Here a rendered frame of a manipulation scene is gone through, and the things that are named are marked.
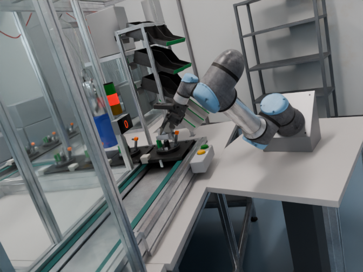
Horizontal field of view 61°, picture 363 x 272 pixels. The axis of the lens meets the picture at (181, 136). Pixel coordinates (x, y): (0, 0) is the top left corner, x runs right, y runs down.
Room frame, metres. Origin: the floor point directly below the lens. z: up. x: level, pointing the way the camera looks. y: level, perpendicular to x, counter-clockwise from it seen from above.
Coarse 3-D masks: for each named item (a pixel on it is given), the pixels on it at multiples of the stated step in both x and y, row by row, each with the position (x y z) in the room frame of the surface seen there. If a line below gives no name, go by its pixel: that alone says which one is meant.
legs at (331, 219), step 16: (288, 208) 1.43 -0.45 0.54; (304, 208) 1.37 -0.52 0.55; (320, 208) 1.43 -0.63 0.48; (336, 208) 0.95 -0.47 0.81; (288, 224) 1.44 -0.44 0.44; (304, 224) 1.38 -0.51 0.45; (320, 224) 1.41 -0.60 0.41; (336, 224) 0.95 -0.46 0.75; (288, 240) 1.45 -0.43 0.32; (304, 240) 1.39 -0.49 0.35; (320, 240) 1.38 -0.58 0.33; (336, 240) 0.95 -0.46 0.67; (304, 256) 1.40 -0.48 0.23; (320, 256) 1.35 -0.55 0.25; (336, 256) 0.96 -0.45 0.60
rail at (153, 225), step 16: (208, 144) 1.70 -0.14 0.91; (176, 176) 1.26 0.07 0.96; (192, 176) 1.39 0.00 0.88; (160, 192) 1.15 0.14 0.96; (176, 192) 1.18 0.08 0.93; (160, 208) 1.03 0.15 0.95; (176, 208) 1.14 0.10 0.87; (144, 224) 0.94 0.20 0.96; (160, 224) 1.00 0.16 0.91; (144, 240) 0.89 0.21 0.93; (160, 240) 0.97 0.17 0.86
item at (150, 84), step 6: (144, 78) 1.90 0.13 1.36; (150, 78) 1.99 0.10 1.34; (162, 78) 1.98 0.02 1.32; (168, 78) 1.96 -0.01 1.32; (144, 84) 1.90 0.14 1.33; (150, 84) 1.88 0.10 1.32; (156, 84) 1.86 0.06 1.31; (162, 84) 1.99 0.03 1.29; (168, 84) 1.96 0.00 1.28; (174, 84) 1.94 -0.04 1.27; (150, 90) 1.89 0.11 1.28; (156, 90) 1.86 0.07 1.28; (168, 90) 1.93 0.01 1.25; (174, 90) 1.94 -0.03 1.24; (168, 96) 1.83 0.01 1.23
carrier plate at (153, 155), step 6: (162, 144) 1.76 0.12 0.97; (180, 144) 1.66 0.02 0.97; (186, 144) 1.63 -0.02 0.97; (192, 144) 1.64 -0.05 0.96; (180, 150) 1.56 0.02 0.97; (186, 150) 1.54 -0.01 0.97; (156, 156) 1.57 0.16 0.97; (162, 156) 1.55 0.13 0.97; (168, 156) 1.52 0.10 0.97; (174, 156) 1.50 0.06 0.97; (180, 156) 1.47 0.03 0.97; (150, 162) 1.54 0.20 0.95; (156, 162) 1.53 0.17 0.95
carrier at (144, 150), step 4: (124, 136) 1.78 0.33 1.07; (128, 148) 1.71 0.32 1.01; (132, 148) 1.76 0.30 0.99; (140, 148) 1.79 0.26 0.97; (144, 148) 1.77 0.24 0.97; (148, 148) 1.75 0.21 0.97; (152, 148) 1.74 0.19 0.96; (132, 152) 1.69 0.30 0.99; (136, 152) 1.68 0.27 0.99; (140, 152) 1.71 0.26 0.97; (144, 152) 1.69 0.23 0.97; (148, 152) 1.69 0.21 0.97; (132, 156) 1.66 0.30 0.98; (136, 156) 1.66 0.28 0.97; (140, 156) 1.64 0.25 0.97; (132, 160) 1.61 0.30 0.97; (136, 160) 1.59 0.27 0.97; (140, 160) 1.59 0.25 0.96
